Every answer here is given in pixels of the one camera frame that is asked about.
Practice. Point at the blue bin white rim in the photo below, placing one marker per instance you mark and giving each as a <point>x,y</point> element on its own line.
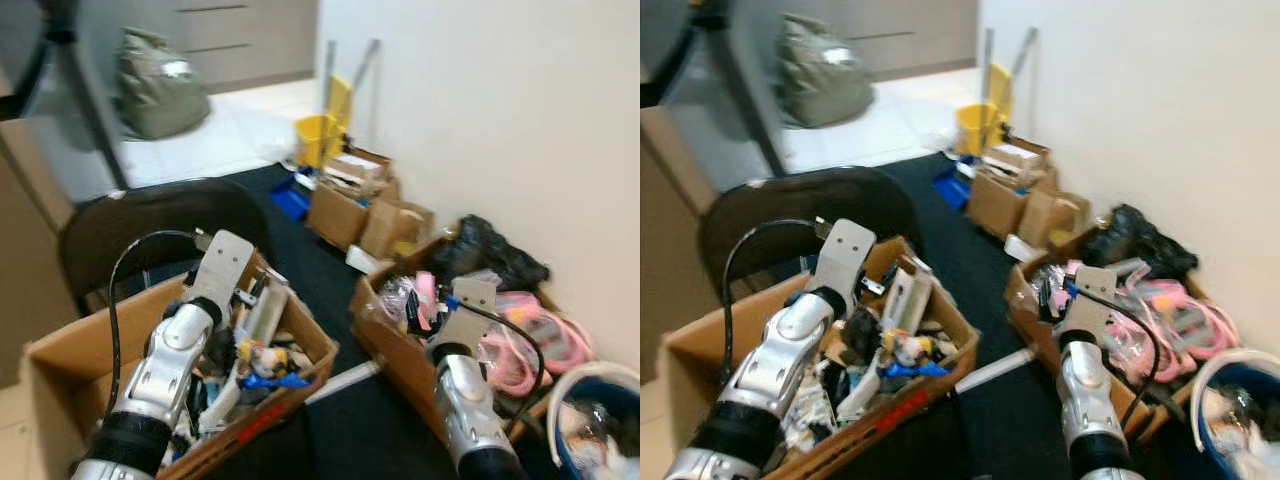
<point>1255,376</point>
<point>610,393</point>

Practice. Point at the cardboard box with pink items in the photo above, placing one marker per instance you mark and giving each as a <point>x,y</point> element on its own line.
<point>1030,320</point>
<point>390,350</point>

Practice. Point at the small open cardboard box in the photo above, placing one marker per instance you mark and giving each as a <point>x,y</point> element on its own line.
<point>390,230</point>
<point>1045,220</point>

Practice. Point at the white tube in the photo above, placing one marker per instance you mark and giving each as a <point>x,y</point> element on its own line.
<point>995,368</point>
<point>345,380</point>

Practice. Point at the blue plastic tool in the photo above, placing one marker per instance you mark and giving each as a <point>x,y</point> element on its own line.
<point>915,369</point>
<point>275,381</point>

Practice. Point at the black plastic bag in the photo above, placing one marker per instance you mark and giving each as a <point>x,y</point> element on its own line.
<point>1140,245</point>
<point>490,255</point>

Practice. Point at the blue dustpan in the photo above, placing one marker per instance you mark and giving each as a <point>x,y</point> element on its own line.
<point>290,200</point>
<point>950,190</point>

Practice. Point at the cardboard box with papers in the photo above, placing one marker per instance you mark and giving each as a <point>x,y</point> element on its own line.
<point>335,215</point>
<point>990,205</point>

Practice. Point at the black round back chair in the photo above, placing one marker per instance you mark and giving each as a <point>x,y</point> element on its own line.
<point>140,215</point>
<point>780,200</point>

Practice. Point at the pink plastic packaging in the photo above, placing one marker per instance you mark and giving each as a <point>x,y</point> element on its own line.
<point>545,335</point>
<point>1190,320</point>

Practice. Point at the yellow mop bucket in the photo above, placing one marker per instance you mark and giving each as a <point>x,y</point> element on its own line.
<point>975,125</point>
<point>315,135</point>

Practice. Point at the cardboard box of junk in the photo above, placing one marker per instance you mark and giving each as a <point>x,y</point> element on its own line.
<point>70,370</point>
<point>700,370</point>

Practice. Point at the brown wooden cabinet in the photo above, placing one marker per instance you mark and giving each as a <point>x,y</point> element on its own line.
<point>30,250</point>
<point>670,220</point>

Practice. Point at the olive green bag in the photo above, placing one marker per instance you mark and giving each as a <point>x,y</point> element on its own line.
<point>825,75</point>
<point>160,85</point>

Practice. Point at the black tripod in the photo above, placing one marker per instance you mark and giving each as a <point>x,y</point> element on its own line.
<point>95,110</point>
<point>750,95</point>

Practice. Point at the grey drawer cabinet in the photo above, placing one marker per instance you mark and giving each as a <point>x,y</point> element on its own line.
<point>250,40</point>
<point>920,40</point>

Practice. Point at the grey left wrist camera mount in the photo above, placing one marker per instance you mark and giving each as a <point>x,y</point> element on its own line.
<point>848,250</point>
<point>222,262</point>

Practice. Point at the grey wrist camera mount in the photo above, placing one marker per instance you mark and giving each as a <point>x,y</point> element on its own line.
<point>1095,292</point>
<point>848,250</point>
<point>470,305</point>
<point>222,262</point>

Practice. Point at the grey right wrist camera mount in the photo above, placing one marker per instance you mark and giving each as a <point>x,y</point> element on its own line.
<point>470,305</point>
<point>1095,292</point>

